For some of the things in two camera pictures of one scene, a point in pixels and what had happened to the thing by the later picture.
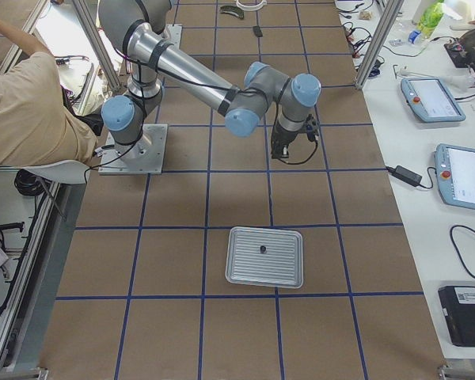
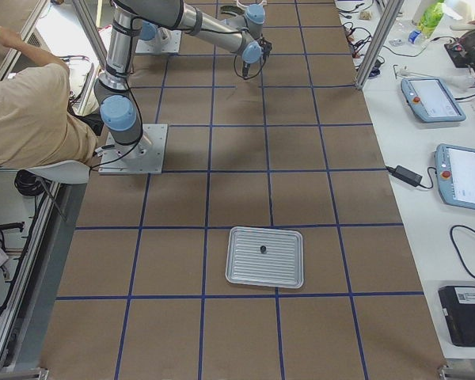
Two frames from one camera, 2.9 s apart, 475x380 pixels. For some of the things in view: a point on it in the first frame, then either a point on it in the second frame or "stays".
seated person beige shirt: [28, 117] stays
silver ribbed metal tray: [265, 256] stays
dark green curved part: [233, 10] stays
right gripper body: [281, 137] -> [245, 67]
